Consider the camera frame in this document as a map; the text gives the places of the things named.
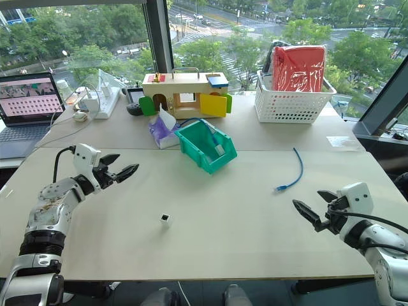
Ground clear acrylic stand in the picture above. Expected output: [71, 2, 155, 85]
[96, 68, 127, 97]

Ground red plastic bag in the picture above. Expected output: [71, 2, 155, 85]
[271, 45, 327, 94]

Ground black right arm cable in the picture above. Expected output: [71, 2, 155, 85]
[329, 206, 408, 256]

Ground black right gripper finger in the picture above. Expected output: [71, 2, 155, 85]
[317, 189, 339, 203]
[291, 199, 322, 228]

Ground blue Ethernet cable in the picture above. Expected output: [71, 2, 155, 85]
[273, 147, 305, 193]

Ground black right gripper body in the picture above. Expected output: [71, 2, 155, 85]
[314, 195, 350, 237]

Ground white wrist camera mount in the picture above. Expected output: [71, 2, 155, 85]
[72, 143, 102, 191]
[335, 182, 374, 237]

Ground clear plastic sleeve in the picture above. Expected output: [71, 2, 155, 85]
[325, 135, 358, 149]

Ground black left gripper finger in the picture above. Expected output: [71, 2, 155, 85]
[99, 153, 122, 167]
[112, 163, 140, 184]

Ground black flat item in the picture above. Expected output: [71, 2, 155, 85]
[262, 40, 279, 76]

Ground black handheld controller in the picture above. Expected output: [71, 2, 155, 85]
[125, 82, 145, 105]

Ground black computer mouse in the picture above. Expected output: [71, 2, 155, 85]
[126, 102, 143, 117]

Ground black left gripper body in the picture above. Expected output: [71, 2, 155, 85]
[92, 160, 124, 192]

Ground thin white cable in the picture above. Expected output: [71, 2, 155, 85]
[34, 83, 106, 149]

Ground dark window pillar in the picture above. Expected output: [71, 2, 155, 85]
[141, 0, 175, 76]

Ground clear packet with blue print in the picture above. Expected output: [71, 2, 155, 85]
[330, 94, 352, 119]

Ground green plastic bin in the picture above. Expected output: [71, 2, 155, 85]
[174, 119, 238, 175]

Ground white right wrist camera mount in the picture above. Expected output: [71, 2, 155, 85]
[335, 182, 374, 237]

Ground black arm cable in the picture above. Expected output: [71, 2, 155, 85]
[329, 206, 408, 256]
[52, 145, 77, 184]

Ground clear round plastic container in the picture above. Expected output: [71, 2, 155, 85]
[64, 91, 81, 108]

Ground blue cable with white adapter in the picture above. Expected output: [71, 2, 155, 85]
[178, 117, 226, 157]

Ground grey laptop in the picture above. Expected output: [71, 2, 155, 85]
[0, 71, 66, 160]

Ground purple tissue pack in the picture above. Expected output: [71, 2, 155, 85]
[147, 106, 183, 150]

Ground wooden lock box coloured doors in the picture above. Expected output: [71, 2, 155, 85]
[138, 67, 234, 120]

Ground white perforated plastic basket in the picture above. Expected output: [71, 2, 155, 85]
[254, 69, 338, 124]

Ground white power strip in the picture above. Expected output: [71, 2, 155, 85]
[93, 85, 122, 120]

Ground white charger block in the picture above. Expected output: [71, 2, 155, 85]
[82, 91, 101, 113]

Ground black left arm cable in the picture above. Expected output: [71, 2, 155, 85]
[52, 145, 77, 184]

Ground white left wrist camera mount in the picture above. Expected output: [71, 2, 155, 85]
[72, 143, 102, 191]

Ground black slanted frame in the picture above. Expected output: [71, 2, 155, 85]
[351, 56, 408, 145]

